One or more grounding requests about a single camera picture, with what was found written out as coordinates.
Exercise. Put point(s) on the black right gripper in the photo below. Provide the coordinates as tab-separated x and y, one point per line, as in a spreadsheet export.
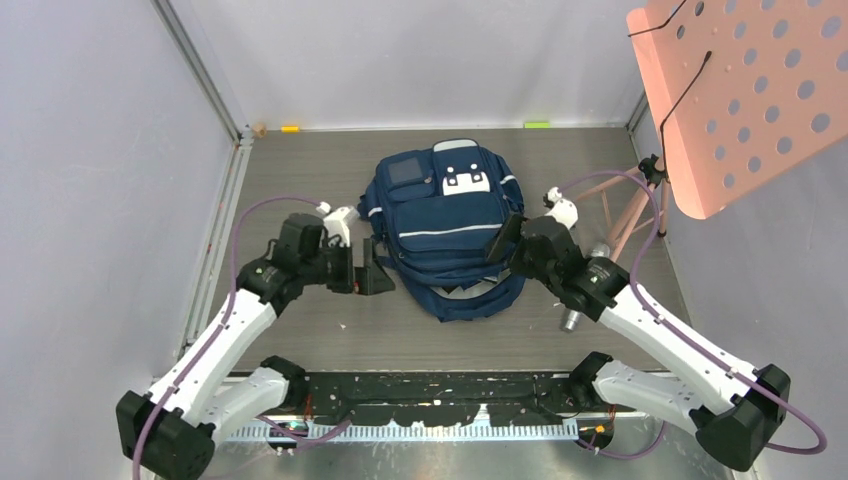
510	232

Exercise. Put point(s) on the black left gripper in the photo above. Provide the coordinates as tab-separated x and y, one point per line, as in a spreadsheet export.
371	278

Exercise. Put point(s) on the navy blue backpack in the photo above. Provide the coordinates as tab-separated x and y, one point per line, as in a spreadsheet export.
434	211

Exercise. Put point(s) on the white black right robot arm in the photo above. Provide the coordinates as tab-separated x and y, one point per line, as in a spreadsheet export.
731	407

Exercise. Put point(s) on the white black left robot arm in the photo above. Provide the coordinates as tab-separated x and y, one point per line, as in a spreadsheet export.
174	428

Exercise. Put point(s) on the green tape piece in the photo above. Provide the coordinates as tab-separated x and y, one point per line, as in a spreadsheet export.
537	125

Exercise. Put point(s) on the small wooden cube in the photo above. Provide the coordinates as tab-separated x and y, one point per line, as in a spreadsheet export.
259	129

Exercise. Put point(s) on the pink perforated stand board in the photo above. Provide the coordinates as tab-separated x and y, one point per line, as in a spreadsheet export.
740	92

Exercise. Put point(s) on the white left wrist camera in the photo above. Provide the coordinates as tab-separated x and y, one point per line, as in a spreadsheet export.
337	223

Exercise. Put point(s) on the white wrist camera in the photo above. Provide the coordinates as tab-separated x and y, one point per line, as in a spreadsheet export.
560	208
337	223

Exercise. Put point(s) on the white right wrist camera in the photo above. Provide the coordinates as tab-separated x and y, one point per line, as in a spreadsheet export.
560	208

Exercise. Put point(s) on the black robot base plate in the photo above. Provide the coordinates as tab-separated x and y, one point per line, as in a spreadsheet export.
441	399

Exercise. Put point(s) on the aluminium frame rail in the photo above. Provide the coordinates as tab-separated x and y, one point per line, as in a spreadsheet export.
185	46

